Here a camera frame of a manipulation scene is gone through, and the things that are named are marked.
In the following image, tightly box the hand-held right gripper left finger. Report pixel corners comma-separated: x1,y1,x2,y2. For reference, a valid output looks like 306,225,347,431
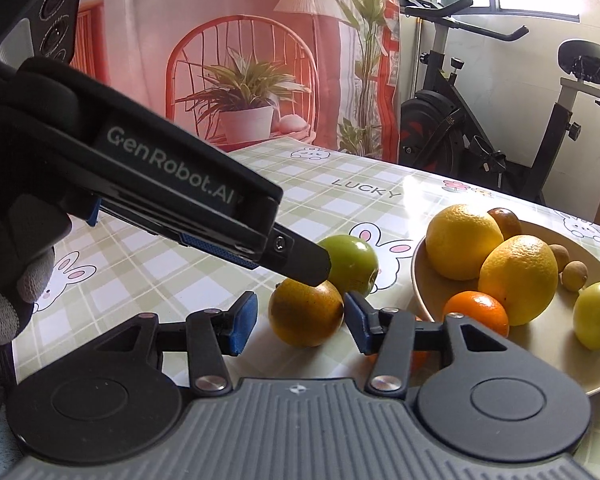
75,291,259,396

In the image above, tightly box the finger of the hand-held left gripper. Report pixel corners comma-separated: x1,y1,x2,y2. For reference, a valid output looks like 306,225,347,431
267,222,332,289

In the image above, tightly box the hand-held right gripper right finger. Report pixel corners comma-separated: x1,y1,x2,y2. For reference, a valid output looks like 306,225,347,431
343,290,531,396

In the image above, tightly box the yellowish speckled orange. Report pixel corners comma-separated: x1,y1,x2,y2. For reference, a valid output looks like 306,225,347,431
268,277,345,349

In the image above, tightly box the small deep orange tangerine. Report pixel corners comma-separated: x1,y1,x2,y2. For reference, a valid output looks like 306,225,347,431
442,290,510,339

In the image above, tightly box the bright yellow lemon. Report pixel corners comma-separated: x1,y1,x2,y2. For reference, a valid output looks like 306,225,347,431
425,203,504,281

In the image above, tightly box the orange-yellow large citrus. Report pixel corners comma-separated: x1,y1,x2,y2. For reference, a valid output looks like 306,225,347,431
478,234,560,327

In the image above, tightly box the brownish red round fruit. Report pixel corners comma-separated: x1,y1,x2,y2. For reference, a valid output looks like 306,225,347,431
487,207,522,241

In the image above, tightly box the beige round plate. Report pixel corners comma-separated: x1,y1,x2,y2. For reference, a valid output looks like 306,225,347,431
411,217,600,397

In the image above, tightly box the small brown longan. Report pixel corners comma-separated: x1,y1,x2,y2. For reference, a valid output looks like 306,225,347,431
562,260,586,291
549,243,571,274

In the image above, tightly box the person's left hand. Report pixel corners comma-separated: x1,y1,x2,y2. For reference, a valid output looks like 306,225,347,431
0,75,74,357

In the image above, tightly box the green checked bunny tablecloth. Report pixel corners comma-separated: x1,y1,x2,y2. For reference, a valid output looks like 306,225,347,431
12,137,600,480

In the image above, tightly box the printed pink backdrop curtain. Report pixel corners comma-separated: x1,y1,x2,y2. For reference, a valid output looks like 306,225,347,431
72,0,402,164

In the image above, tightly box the black exercise bike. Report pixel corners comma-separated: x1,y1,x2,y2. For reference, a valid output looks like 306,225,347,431
397,0,600,211

